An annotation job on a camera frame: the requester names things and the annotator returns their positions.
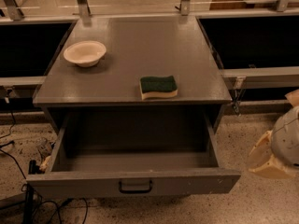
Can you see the black floor stand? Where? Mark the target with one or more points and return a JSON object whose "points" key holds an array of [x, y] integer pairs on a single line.
{"points": [[29, 196]]}

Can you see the wire basket with items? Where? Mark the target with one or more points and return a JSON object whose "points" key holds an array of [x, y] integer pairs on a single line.
{"points": [[45, 148]]}

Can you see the wooden box in background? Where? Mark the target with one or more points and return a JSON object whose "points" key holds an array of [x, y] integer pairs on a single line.
{"points": [[227, 4]]}

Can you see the grey top drawer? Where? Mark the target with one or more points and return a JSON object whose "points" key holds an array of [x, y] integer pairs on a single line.
{"points": [[122, 153]]}

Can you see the black top drawer handle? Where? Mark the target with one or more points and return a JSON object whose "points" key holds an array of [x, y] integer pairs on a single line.
{"points": [[135, 186]]}

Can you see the metal railing frame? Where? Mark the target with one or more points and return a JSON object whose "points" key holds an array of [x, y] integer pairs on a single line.
{"points": [[23, 12]]}

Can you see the green yellow sponge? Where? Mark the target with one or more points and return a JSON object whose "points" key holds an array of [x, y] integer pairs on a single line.
{"points": [[158, 87]]}

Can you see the grey drawer cabinet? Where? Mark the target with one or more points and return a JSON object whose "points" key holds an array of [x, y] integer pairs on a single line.
{"points": [[136, 47]]}

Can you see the white bowl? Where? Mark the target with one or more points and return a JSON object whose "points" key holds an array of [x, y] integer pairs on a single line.
{"points": [[85, 53]]}

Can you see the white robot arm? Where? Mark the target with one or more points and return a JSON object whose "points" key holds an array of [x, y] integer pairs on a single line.
{"points": [[276, 154]]}

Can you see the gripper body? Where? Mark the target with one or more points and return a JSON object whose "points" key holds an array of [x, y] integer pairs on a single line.
{"points": [[287, 140]]}

